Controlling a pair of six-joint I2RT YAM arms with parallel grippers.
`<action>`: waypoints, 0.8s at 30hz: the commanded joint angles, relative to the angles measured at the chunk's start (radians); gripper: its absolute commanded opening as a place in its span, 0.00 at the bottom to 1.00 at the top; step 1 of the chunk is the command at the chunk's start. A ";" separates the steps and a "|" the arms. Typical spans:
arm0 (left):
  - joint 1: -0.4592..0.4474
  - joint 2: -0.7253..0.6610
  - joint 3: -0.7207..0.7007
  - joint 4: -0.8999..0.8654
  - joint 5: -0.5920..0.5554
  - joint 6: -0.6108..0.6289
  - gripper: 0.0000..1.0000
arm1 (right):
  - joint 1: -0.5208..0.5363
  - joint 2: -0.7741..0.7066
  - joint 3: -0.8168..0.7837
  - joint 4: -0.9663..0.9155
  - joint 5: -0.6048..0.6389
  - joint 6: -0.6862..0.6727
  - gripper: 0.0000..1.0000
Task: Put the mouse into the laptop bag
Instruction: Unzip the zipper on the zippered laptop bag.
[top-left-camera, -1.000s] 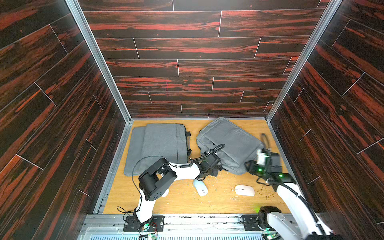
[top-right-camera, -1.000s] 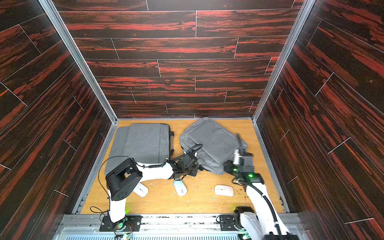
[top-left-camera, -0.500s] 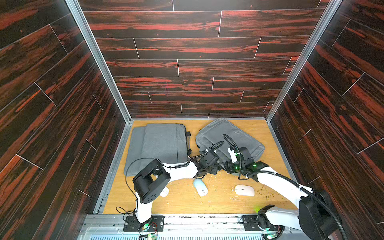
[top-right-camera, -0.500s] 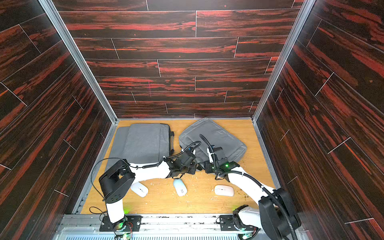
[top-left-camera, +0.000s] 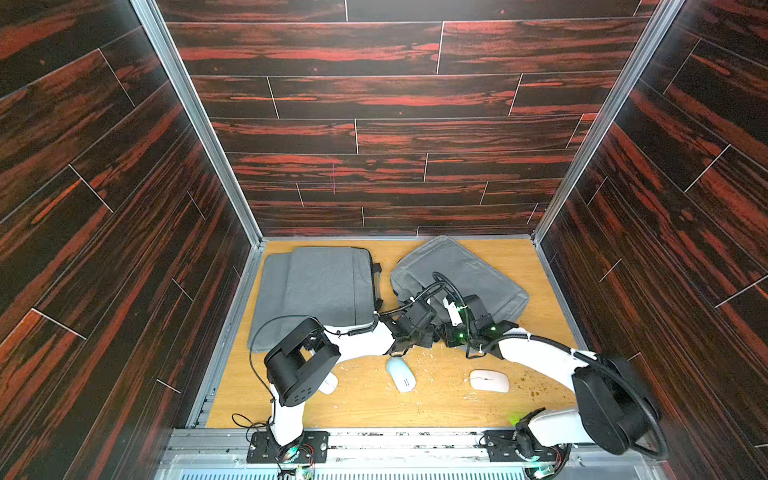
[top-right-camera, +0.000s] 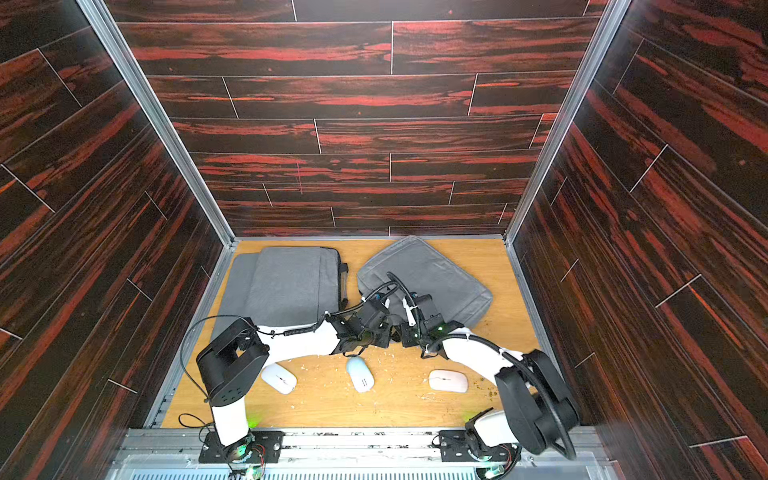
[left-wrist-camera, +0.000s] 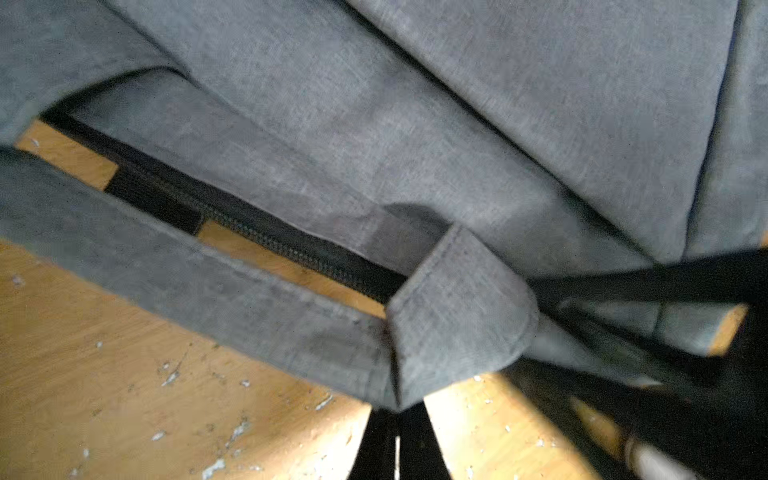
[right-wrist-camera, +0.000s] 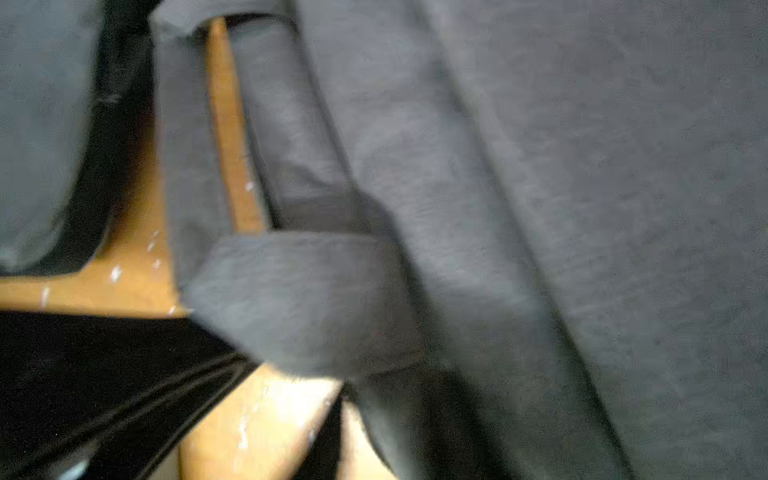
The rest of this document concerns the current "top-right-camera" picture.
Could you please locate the aluminium front rail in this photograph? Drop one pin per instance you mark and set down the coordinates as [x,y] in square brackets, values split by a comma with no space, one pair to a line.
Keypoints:
[349,453]

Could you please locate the left white computer mouse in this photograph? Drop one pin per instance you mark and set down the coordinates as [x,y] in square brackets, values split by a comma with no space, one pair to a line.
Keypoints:
[279,378]

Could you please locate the pale blue computer mouse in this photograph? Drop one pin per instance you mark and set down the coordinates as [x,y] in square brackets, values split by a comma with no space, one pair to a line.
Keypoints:
[360,375]

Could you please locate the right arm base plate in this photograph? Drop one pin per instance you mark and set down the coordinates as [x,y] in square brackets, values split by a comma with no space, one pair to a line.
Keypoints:
[456,445]

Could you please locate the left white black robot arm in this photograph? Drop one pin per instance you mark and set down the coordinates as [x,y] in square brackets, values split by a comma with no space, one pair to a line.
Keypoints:
[232,362]

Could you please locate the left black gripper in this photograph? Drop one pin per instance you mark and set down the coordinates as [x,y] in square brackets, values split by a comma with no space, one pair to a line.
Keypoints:
[385,335]

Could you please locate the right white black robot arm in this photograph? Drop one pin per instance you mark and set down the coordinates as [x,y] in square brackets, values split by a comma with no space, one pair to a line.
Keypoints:
[538,409]

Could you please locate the right white pink computer mouse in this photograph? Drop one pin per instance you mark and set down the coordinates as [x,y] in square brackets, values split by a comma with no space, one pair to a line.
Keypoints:
[448,381]

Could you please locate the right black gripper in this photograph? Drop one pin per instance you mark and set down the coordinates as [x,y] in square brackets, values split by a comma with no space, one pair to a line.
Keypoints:
[417,321]

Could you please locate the grey laptop bag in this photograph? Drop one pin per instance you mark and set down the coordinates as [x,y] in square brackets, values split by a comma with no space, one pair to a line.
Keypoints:
[290,286]
[235,301]
[457,295]

